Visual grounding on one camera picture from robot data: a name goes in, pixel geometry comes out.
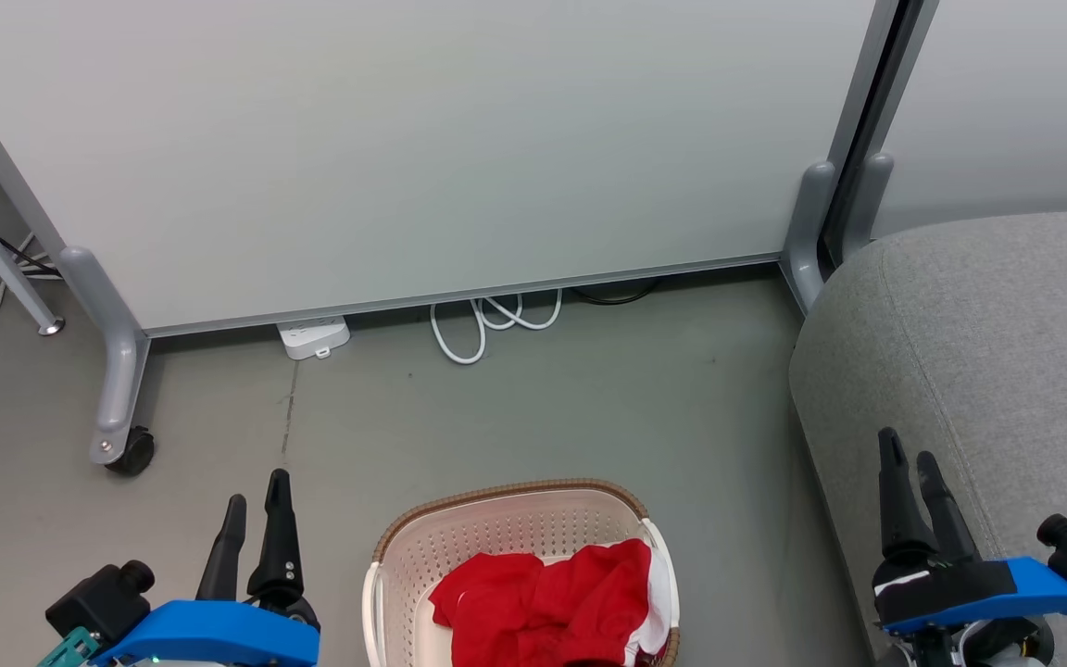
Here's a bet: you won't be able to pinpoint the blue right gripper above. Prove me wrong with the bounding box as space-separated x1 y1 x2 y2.
872 427 1067 637

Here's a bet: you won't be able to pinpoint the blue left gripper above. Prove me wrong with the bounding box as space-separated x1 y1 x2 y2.
87 469 321 667

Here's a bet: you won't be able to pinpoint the red and white garment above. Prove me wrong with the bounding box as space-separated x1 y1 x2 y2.
533 537 674 667

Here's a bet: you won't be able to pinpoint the grey fabric sofa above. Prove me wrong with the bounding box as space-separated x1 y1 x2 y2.
787 208 1067 667

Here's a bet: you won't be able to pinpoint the black caster wheel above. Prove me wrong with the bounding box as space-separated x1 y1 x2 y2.
105 425 157 478

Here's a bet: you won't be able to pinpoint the white power strip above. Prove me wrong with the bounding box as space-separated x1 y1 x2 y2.
275 315 352 361

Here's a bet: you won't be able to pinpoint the grey partition leg with caster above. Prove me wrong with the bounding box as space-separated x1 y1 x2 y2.
58 245 151 466

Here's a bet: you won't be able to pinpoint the white plastic laundry basket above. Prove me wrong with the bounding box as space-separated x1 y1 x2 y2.
361 478 682 667

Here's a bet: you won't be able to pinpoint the short grey partition leg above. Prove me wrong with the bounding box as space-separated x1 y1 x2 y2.
779 159 839 317

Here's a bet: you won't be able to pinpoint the grey leg of narrow partition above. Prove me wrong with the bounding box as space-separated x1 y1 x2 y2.
843 152 896 262

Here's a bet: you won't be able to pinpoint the narrow white partition panel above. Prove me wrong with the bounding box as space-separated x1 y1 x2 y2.
870 0 1067 240

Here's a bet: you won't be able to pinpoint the large white partition panel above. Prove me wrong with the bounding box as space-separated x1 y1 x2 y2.
0 0 879 336

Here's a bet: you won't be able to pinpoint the coiled white power cable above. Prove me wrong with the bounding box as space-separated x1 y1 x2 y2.
429 289 564 366

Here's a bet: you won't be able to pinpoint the black cable under partition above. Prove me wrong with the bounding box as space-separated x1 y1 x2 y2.
571 278 660 308

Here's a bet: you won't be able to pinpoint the black floor cables by table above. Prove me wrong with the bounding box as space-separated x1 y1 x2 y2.
0 220 62 294

